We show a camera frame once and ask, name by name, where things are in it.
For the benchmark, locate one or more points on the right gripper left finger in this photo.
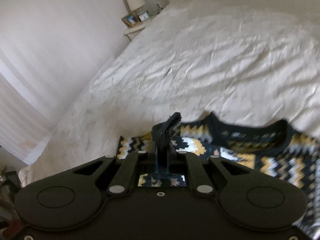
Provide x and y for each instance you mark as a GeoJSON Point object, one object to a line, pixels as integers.
{"type": "Point", "coordinates": [116, 175]}

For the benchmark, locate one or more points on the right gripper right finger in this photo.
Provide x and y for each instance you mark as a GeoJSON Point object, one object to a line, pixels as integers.
{"type": "Point", "coordinates": [203, 176]}

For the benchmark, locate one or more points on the black yellow white patterned sweater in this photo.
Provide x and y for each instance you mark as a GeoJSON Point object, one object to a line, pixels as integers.
{"type": "Point", "coordinates": [278, 200]}

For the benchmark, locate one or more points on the white floral bedspread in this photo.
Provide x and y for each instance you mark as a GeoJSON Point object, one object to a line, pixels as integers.
{"type": "Point", "coordinates": [251, 62]}

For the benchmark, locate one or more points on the cream left nightstand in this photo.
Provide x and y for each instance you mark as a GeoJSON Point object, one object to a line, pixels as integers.
{"type": "Point", "coordinates": [131, 33]}

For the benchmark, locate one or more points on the small white alarm clock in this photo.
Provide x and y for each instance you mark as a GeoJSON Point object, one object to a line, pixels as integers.
{"type": "Point", "coordinates": [143, 16]}

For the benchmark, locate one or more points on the white sheer curtain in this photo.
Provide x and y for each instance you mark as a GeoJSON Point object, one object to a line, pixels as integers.
{"type": "Point", "coordinates": [50, 50]}

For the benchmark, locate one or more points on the left white table lamp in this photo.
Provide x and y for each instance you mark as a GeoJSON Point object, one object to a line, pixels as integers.
{"type": "Point", "coordinates": [136, 6]}

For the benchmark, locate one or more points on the wooden picture frame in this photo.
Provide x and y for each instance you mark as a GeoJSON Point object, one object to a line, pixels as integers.
{"type": "Point", "coordinates": [131, 20]}

